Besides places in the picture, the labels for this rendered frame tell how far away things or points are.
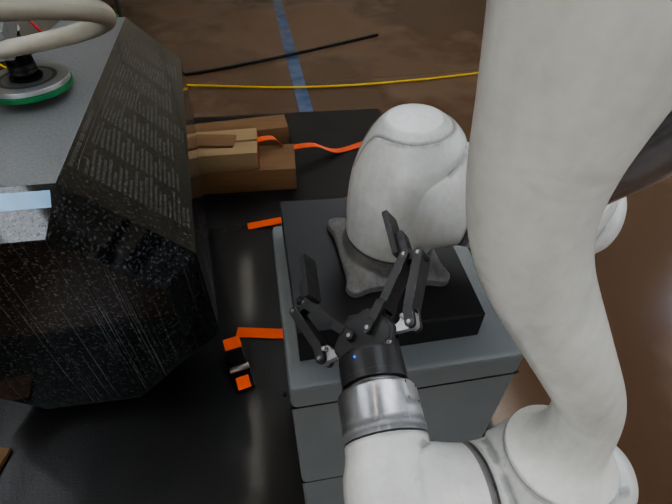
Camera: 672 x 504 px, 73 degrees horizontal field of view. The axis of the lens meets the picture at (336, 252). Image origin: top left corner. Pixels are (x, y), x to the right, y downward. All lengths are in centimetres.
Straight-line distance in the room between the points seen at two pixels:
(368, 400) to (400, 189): 29
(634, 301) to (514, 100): 207
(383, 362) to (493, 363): 35
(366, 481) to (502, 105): 36
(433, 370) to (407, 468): 34
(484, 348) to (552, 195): 63
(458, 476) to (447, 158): 38
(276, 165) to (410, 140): 179
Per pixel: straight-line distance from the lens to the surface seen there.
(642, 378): 200
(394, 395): 49
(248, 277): 198
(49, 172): 122
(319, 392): 77
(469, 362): 80
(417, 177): 63
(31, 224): 119
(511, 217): 22
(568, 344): 30
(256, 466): 155
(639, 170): 48
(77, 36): 97
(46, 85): 150
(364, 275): 76
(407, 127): 64
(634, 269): 239
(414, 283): 54
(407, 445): 47
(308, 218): 88
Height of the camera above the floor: 145
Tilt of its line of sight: 44 degrees down
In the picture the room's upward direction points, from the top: straight up
